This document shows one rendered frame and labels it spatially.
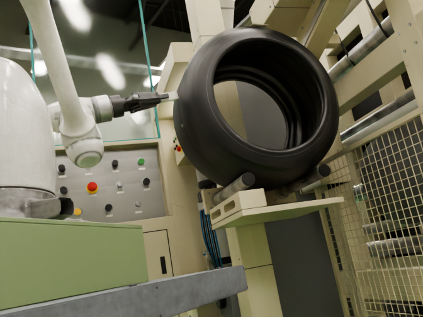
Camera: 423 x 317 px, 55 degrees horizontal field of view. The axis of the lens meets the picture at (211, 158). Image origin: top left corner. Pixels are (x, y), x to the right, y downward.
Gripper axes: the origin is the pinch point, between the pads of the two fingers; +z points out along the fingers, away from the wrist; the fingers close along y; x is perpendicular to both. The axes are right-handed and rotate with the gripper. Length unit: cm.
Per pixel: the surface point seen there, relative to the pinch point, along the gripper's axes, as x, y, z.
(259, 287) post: 74, 25, 20
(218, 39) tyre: -13.1, -11.6, 20.4
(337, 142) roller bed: 28, 18, 73
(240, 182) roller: 37.4, -9.6, 11.7
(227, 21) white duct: -69, 67, 69
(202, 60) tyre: -6.1, -11.9, 11.9
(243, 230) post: 52, 25, 21
